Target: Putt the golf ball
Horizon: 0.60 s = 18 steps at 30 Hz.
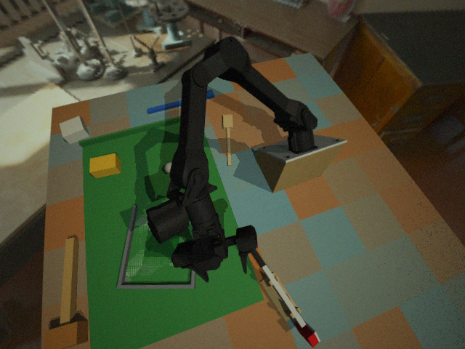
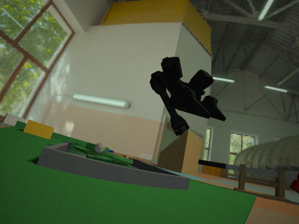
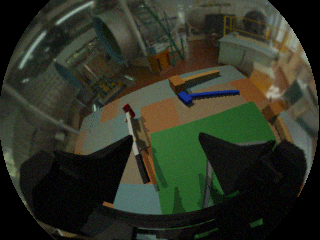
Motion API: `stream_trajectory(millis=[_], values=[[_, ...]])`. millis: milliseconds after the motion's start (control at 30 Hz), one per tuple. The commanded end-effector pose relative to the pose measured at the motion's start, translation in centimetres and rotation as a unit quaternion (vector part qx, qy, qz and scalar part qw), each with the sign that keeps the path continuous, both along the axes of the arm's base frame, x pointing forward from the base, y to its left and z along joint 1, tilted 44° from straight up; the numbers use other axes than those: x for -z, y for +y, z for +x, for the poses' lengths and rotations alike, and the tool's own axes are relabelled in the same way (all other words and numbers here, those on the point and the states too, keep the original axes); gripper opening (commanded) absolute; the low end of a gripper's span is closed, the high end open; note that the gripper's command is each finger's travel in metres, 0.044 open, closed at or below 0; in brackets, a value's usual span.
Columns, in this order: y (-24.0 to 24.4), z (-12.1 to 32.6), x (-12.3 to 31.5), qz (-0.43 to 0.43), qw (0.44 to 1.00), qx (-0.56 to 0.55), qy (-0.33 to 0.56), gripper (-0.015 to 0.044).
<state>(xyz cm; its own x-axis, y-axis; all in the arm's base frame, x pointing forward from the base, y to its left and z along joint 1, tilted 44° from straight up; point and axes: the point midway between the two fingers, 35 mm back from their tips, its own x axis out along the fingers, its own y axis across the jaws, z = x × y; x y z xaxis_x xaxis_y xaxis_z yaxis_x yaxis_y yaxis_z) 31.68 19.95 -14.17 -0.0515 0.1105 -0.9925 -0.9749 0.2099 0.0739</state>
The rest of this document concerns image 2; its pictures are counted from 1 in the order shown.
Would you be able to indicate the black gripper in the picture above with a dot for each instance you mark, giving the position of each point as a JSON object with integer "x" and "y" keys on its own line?
{"x": 187, "y": 100}

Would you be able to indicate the grey ball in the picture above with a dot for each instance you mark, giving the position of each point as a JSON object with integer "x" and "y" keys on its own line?
{"x": 99, "y": 148}

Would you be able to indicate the green putting mat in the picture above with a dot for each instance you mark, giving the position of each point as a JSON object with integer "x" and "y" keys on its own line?
{"x": 32, "y": 194}

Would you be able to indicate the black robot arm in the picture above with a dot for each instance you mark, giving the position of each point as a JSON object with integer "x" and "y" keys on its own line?
{"x": 168, "y": 80}

